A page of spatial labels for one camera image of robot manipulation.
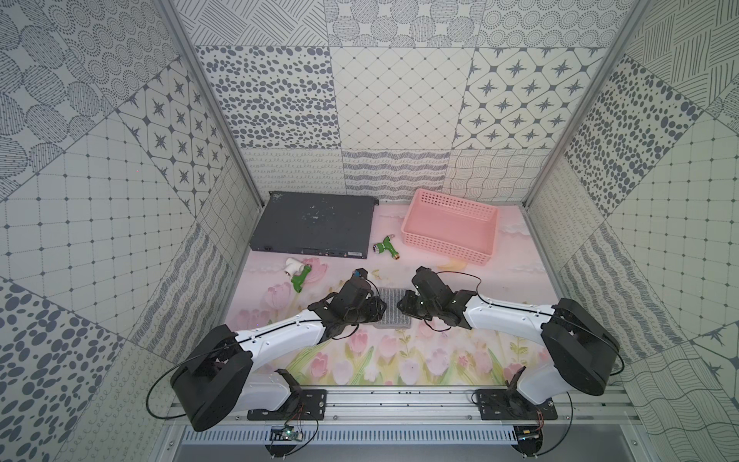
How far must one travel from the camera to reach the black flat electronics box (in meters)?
1.05

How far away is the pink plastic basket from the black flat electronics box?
0.19 meters

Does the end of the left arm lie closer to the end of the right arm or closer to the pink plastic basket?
the end of the right arm

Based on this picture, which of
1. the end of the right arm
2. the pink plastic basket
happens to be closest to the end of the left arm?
the end of the right arm

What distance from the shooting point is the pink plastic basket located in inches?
40.3
